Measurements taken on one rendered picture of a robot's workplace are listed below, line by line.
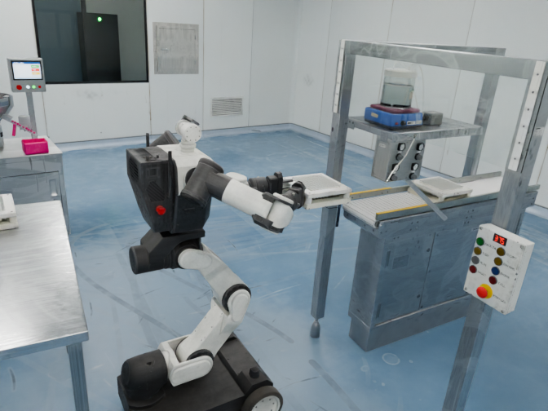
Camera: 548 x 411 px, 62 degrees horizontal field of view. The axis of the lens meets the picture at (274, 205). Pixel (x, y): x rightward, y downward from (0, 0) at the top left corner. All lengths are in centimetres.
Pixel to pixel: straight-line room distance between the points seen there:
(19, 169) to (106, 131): 320
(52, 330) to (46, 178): 235
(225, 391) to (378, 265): 101
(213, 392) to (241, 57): 598
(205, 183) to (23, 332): 70
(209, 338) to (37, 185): 206
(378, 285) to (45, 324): 168
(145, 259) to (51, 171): 202
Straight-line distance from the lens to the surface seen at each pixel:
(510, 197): 170
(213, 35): 726
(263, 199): 153
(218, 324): 217
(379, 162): 220
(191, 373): 220
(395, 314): 283
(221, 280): 204
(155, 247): 183
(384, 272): 258
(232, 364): 237
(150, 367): 216
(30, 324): 157
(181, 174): 167
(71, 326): 152
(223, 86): 742
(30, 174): 374
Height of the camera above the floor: 175
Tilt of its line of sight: 22 degrees down
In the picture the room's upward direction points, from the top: 4 degrees clockwise
